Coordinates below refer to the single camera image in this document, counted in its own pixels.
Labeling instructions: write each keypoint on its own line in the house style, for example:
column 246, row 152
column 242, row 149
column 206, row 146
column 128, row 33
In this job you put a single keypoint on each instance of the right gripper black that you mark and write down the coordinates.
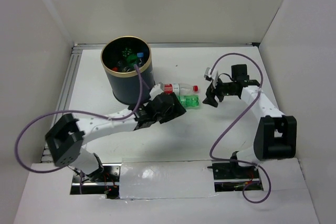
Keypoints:
column 210, row 94

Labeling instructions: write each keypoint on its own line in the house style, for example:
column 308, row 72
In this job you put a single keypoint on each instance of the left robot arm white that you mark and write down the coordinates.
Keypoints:
column 67, row 137

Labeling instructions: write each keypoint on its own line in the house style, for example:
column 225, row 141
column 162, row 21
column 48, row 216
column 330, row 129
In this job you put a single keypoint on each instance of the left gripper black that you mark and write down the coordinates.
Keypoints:
column 175, row 110

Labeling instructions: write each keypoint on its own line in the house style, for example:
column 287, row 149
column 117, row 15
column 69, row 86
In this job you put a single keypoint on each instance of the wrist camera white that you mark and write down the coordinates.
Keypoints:
column 211, row 74
column 156, row 90

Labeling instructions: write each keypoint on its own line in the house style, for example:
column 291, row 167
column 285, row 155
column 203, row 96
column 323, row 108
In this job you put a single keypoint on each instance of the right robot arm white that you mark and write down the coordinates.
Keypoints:
column 276, row 133

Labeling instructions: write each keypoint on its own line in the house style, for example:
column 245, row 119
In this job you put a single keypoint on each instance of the aluminium frame rail back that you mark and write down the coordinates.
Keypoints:
column 175, row 45

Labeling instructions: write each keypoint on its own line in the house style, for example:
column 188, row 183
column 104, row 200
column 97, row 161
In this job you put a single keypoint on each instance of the red cap bottle front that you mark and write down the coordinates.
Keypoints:
column 122, row 67

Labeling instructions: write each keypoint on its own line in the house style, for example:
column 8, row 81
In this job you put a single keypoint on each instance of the green bottle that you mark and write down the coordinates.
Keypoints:
column 129, row 57
column 189, row 101

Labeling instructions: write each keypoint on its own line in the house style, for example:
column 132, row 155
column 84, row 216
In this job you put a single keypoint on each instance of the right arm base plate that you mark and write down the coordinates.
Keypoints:
column 231, row 177

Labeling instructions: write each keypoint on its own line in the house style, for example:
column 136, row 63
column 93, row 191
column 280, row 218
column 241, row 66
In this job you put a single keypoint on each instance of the white plastic sheet front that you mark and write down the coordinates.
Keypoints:
column 166, row 180

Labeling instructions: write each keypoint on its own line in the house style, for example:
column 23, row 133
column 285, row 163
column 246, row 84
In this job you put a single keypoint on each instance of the dark blue round bin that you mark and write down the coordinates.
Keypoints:
column 125, row 86

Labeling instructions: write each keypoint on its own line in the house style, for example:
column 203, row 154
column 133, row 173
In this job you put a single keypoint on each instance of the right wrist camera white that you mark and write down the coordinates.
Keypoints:
column 211, row 74

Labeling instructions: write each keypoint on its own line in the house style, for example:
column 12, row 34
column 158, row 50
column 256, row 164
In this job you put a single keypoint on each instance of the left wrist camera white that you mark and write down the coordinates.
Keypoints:
column 156, row 90

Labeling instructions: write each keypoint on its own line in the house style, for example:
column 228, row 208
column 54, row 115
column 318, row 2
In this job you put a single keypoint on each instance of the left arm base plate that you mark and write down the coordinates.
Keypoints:
column 106, row 185

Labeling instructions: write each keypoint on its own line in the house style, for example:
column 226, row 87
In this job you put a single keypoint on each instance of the red label bottle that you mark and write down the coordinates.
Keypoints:
column 180, row 89

